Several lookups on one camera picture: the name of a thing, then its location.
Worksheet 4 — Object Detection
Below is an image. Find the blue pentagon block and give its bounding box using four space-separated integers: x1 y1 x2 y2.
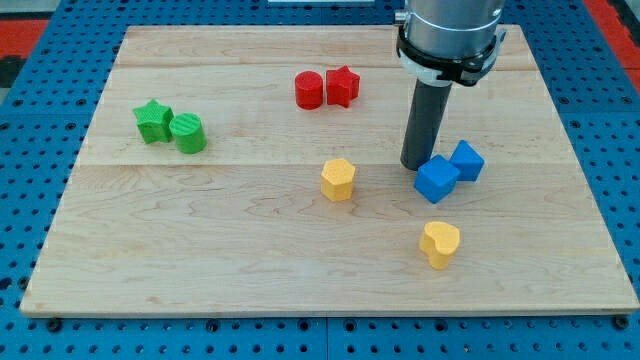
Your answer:
449 140 485 182

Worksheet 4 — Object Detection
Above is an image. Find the blue cube block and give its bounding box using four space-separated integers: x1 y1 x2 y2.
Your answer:
414 155 461 204

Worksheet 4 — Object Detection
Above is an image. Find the red star block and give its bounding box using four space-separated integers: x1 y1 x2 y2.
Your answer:
326 65 360 108

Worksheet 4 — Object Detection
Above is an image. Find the light wooden board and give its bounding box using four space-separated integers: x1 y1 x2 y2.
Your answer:
20 25 639 318

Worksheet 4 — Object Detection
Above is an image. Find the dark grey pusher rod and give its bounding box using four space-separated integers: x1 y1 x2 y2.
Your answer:
400 80 451 171

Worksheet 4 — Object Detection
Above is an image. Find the green cylinder block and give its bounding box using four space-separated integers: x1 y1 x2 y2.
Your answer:
169 113 207 154

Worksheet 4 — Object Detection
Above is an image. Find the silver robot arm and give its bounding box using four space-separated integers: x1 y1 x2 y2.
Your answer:
394 0 506 87

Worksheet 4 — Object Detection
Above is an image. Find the red cylinder block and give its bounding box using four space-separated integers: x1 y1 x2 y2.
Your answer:
294 71 324 110

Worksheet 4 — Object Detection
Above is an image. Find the yellow hexagon block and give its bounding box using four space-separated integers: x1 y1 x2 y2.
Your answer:
321 158 356 202

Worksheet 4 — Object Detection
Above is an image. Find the yellow heart block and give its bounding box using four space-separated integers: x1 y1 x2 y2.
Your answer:
419 221 461 270

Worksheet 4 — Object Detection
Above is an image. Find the green star block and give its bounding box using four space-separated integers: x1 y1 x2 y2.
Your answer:
133 99 174 144

